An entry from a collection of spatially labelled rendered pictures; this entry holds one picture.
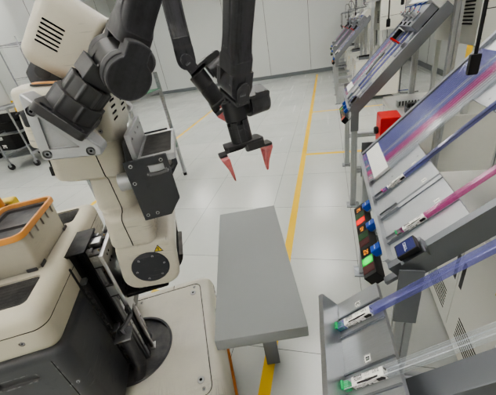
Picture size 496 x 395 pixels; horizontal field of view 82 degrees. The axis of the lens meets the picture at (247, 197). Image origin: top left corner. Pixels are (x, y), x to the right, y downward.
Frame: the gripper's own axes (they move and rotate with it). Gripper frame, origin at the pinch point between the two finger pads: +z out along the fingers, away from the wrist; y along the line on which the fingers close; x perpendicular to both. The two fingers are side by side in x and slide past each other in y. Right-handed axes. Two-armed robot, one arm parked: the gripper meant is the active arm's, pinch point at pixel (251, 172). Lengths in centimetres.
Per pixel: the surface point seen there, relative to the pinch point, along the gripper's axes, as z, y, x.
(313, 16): -107, -419, -752
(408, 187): 16.5, -41.7, 10.4
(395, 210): 20.2, -34.7, 13.1
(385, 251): 22.8, -22.9, 23.9
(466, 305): 66, -58, 16
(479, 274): 50, -58, 19
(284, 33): -88, -348, -794
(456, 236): 15.9, -31.8, 34.5
